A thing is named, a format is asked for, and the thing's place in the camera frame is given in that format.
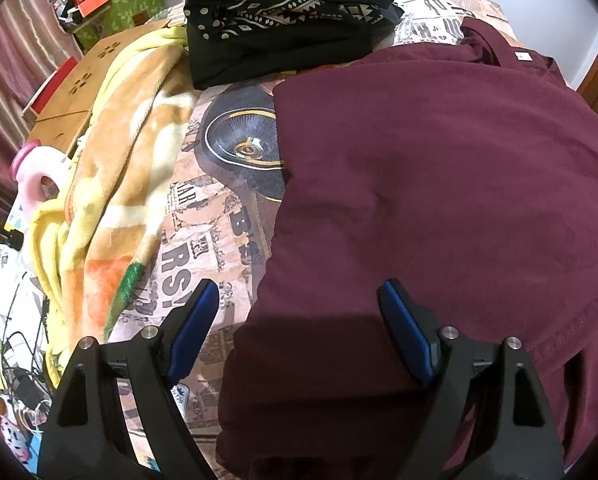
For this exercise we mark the cardboard box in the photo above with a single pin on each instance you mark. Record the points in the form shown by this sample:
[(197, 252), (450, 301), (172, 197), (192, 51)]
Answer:
[(79, 90)]

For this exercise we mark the yellow orange fleece blanket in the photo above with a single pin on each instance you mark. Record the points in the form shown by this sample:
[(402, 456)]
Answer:
[(114, 185)]

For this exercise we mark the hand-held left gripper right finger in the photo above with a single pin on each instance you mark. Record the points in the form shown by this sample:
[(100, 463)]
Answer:
[(409, 335)]

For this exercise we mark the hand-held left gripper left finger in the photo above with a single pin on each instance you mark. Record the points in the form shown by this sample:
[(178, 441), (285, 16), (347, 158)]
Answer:
[(194, 332)]

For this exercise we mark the striped curtain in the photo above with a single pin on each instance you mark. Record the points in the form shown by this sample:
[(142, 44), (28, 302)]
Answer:
[(9, 85)]

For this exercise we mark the pink plastic toy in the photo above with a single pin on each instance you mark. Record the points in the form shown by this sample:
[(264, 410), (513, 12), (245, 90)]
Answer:
[(29, 180)]

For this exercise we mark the red flat box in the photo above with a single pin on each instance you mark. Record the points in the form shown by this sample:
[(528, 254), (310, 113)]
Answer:
[(49, 87)]

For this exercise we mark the black patterned folded cloth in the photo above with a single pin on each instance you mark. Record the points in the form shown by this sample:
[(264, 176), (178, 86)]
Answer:
[(279, 55)]

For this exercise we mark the green patterned box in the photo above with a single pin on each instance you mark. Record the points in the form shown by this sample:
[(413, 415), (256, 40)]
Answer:
[(124, 15)]

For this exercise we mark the maroon shirt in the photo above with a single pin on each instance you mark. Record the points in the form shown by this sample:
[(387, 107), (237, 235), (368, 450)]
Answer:
[(429, 160)]

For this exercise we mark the printed bed sheet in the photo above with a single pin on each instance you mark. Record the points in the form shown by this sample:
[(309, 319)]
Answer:
[(214, 210)]

